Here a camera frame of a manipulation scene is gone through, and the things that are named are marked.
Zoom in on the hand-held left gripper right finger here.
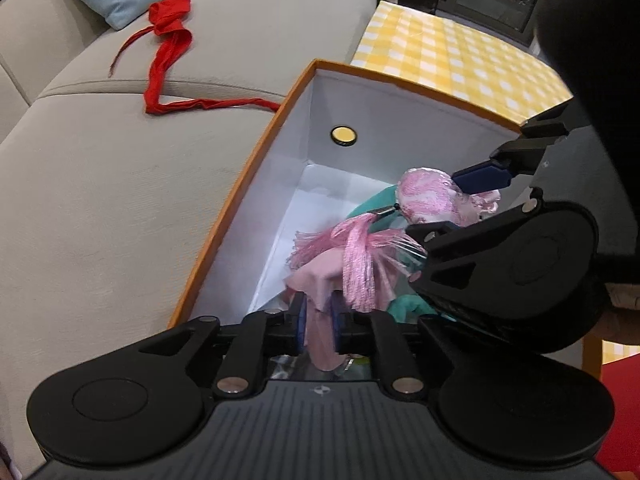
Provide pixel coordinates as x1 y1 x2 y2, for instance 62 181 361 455
327 295 481 398

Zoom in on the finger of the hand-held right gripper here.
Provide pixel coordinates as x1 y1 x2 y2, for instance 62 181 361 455
451 105 576 196
405 187 546 292

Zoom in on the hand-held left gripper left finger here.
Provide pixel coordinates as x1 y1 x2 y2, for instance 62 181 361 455
135 292 308 398

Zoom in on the pink cloth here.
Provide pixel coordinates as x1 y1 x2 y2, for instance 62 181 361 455
284 247 401 372

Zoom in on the pink tassel ornament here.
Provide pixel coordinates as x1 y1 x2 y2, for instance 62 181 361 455
286 166 502 313

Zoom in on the teal plush bag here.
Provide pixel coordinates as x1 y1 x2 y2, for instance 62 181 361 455
350 185 453 326

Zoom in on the orange cardboard box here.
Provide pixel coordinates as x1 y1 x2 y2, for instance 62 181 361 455
167 59 603 381

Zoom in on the person's right forearm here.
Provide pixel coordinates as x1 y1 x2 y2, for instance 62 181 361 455
535 0 640 261

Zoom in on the yellow checked tablecloth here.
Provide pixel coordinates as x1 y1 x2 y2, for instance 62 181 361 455
350 0 640 367

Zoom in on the red cube box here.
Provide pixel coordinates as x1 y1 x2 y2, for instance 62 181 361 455
597 357 640 480

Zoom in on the beige sofa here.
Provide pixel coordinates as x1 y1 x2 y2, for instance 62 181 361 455
0 0 378 480

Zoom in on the red ribbon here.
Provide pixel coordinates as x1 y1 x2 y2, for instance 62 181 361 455
110 0 281 115

